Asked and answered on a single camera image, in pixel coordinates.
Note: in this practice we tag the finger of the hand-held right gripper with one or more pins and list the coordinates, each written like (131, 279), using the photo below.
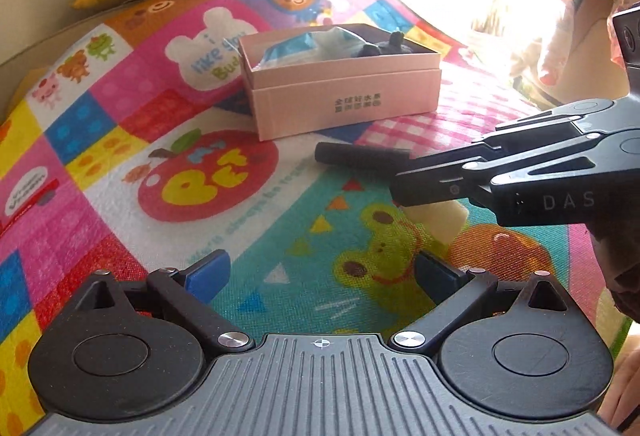
(425, 188)
(550, 121)

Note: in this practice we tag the beige bed frame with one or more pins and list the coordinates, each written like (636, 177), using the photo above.
(50, 41)

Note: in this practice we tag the colourful printed play mat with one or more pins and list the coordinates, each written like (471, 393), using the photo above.
(150, 241)

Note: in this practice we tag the pink cardboard box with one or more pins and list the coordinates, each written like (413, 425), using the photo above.
(325, 101)

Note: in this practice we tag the black plush toy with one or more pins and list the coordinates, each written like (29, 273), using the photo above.
(380, 48)

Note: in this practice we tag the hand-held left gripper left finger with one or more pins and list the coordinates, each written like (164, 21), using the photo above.
(207, 273)

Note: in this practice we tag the blue tissue pack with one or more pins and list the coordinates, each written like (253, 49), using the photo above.
(310, 47)

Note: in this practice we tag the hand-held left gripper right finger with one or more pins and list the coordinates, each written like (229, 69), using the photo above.
(440, 278)

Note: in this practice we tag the person's pink clothing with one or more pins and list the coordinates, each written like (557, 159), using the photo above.
(630, 391)

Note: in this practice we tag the person's right hand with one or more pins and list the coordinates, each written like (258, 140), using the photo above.
(620, 266)

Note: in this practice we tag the black tube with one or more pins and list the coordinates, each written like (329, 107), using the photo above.
(350, 155)

